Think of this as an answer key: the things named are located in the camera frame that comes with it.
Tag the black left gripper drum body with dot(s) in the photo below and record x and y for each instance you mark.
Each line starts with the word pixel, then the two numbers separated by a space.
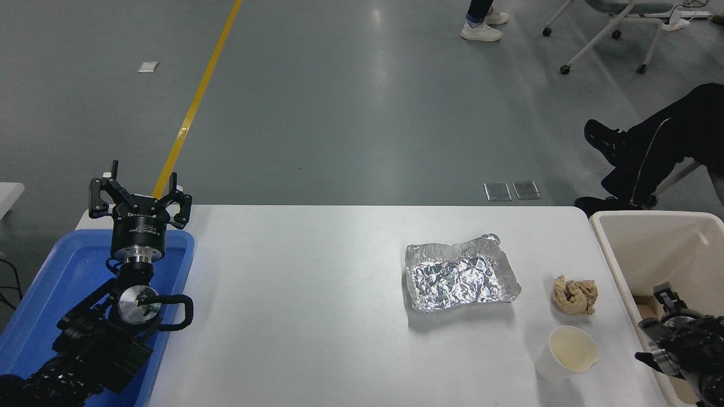
pixel 138 232

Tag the white paper cup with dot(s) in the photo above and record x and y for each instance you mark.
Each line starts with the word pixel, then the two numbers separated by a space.
pixel 572 349

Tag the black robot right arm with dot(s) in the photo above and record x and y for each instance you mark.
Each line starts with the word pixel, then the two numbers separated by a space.
pixel 696 345

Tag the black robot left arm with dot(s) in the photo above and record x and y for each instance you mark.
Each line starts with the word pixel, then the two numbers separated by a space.
pixel 90 350

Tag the blue plastic tray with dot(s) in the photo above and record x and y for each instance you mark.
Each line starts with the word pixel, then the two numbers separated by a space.
pixel 68 265

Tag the small white side table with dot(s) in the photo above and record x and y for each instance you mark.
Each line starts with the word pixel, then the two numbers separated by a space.
pixel 8 195

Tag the white floor tag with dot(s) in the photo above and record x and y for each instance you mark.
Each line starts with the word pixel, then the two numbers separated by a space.
pixel 148 66

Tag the crumpled silver foil tray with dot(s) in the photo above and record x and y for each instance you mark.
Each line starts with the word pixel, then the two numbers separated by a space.
pixel 455 277

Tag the metal floor plate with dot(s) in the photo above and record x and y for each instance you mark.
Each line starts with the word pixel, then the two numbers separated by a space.
pixel 498 191
pixel 526 190

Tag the standing person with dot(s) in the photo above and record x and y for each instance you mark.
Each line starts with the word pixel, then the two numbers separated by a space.
pixel 479 31

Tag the crumpled tan paper ball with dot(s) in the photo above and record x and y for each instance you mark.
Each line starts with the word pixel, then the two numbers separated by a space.
pixel 574 295

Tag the white swivel office chair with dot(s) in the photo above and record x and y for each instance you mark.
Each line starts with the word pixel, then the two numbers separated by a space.
pixel 616 14
pixel 681 174

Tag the large pale plastic bin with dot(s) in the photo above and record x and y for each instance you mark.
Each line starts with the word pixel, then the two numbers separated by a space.
pixel 650 249

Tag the brown cardboard piece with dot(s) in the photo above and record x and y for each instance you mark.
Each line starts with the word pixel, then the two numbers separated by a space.
pixel 645 308

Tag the seated person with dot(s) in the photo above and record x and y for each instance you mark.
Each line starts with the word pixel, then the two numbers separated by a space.
pixel 679 130

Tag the white power strip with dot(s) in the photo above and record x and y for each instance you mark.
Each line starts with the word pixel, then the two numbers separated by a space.
pixel 680 24

